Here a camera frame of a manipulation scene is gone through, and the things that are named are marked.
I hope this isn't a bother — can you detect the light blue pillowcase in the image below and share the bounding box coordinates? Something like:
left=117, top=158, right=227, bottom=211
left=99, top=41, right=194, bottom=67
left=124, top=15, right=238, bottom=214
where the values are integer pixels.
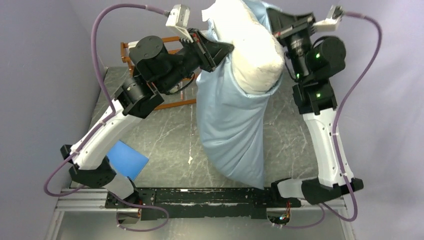
left=196, top=21, right=283, bottom=189

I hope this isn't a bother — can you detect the wooden shelf rack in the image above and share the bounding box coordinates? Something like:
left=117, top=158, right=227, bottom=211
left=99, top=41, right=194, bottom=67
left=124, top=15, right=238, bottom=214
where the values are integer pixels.
left=120, top=35, right=200, bottom=111

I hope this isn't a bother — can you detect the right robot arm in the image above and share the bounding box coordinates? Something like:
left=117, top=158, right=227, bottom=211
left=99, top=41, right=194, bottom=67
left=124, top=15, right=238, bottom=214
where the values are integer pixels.
left=266, top=6, right=364, bottom=207

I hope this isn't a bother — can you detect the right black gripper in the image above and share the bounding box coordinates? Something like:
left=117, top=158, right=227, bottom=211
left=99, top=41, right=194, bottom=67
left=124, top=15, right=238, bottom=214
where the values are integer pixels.
left=266, top=6, right=318, bottom=81

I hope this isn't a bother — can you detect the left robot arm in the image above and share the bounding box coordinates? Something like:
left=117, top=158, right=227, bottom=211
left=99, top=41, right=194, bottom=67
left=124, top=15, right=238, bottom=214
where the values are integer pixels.
left=60, top=28, right=234, bottom=208

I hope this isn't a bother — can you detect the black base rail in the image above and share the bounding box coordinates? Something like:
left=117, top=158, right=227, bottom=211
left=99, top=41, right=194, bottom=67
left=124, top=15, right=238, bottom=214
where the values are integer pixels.
left=105, top=187, right=302, bottom=221

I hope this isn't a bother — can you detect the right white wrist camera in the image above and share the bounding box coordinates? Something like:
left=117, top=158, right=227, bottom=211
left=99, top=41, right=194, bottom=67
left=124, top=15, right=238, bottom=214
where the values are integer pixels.
left=312, top=5, right=345, bottom=33

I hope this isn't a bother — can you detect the aluminium table edge rail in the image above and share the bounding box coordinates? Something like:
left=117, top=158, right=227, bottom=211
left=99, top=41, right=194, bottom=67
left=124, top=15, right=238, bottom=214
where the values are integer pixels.
left=45, top=188, right=138, bottom=240

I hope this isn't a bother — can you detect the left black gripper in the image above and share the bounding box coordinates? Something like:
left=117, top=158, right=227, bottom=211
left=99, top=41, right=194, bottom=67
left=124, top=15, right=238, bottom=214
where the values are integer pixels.
left=159, top=29, right=237, bottom=94

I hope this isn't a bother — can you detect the white pillow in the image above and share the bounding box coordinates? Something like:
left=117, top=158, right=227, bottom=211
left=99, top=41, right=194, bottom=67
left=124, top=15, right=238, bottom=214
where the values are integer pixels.
left=201, top=0, right=285, bottom=95

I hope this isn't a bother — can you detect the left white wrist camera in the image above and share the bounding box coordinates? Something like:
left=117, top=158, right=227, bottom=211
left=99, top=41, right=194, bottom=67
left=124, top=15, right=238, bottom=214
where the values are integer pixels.
left=165, top=4, right=193, bottom=43

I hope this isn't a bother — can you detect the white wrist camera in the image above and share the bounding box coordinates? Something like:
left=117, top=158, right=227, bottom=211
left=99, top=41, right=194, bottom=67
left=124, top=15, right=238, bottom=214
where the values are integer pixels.
left=165, top=4, right=193, bottom=43
left=312, top=5, right=345, bottom=33

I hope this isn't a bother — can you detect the blue flat board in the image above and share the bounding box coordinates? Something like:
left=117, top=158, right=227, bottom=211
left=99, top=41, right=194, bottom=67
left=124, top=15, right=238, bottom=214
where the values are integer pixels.
left=106, top=140, right=149, bottom=181

